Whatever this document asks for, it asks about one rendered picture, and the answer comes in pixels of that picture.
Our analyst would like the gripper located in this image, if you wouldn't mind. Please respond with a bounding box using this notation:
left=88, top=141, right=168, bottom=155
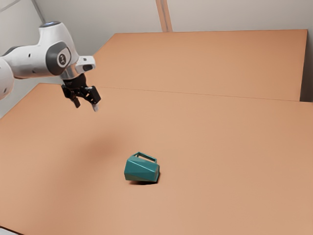
left=60, top=73, right=102, bottom=113

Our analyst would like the teal faceted mug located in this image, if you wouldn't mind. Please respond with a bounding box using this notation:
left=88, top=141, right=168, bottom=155
left=124, top=151, right=160, bottom=183

